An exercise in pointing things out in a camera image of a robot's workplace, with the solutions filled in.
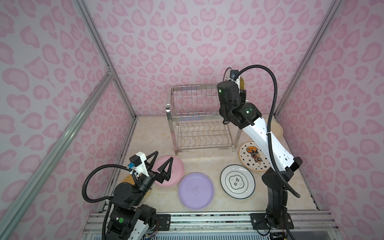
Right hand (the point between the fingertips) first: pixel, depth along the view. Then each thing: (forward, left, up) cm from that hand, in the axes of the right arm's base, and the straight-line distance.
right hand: (236, 87), depth 68 cm
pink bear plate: (-21, +30, -46) cm, 59 cm away
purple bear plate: (-32, +19, -45) cm, 58 cm away
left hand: (-28, +31, -12) cm, 43 cm away
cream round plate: (+15, -40, -47) cm, 63 cm away
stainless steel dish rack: (+15, +21, -41) cm, 49 cm away
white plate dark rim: (-26, -5, -46) cm, 53 cm away
